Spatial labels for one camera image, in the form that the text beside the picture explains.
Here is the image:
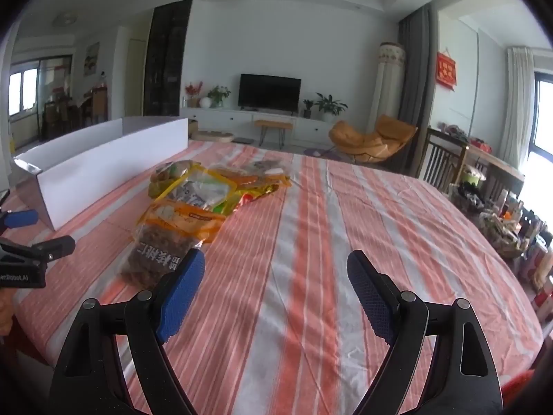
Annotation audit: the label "clear bag brown bars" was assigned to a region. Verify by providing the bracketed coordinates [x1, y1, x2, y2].
[242, 159, 286, 175]

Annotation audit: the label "green potted plant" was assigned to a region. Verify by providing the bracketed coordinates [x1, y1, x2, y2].
[207, 85, 231, 108]
[315, 93, 349, 123]

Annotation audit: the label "white standing air conditioner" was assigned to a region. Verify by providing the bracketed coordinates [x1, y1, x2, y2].
[366, 42, 406, 132]

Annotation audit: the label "person's left hand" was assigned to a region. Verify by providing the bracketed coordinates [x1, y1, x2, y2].
[0, 288, 17, 336]

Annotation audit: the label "yellow chicken snack pack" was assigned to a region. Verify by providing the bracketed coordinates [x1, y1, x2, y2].
[213, 173, 291, 216]

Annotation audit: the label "green-edged brown meat pack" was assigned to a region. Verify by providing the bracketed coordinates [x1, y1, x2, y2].
[147, 160, 200, 200]

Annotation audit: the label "grey curtain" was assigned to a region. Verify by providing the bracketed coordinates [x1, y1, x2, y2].
[399, 3, 438, 128]

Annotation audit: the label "yellow-edged clear snack bag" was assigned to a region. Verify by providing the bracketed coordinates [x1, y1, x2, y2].
[147, 165, 237, 212]

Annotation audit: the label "white tv cabinet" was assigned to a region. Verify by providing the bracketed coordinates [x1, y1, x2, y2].
[180, 108, 333, 147]

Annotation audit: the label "green potted plant left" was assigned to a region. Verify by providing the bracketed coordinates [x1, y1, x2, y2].
[207, 85, 231, 108]

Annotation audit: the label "red flower vase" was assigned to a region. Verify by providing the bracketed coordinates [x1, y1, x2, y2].
[185, 82, 203, 108]

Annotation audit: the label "small dark potted plant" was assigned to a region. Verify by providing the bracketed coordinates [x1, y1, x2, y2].
[303, 99, 314, 119]

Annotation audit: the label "black flat television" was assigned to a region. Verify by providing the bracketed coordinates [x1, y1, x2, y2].
[238, 74, 302, 112]

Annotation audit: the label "white sheer window curtain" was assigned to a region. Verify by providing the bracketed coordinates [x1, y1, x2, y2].
[499, 47, 535, 169]

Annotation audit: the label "orange chicken leg pack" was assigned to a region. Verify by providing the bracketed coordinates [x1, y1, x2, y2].
[211, 166, 290, 186]

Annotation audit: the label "striped orange white tablecloth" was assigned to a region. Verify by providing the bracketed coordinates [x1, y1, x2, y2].
[1, 141, 552, 414]

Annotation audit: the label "orange lounge chair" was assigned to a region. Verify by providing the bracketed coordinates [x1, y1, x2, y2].
[329, 114, 418, 164]

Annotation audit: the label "red wall hanging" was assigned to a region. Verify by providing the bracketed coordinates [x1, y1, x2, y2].
[436, 52, 457, 91]

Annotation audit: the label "green potted plant right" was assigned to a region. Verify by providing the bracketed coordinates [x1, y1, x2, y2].
[315, 93, 349, 123]

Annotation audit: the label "dark wooden side table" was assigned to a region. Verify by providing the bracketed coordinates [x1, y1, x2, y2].
[416, 128, 525, 201]

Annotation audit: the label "orange walnut snack bag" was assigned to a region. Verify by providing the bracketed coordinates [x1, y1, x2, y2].
[120, 200, 226, 289]

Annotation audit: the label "white cardboard box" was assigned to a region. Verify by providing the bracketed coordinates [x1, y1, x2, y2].
[14, 116, 188, 230]

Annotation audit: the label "dark tall display cabinet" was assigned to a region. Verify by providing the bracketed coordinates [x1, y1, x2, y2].
[143, 0, 193, 116]

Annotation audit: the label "small wooden bench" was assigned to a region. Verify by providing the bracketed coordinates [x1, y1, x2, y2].
[253, 119, 294, 150]

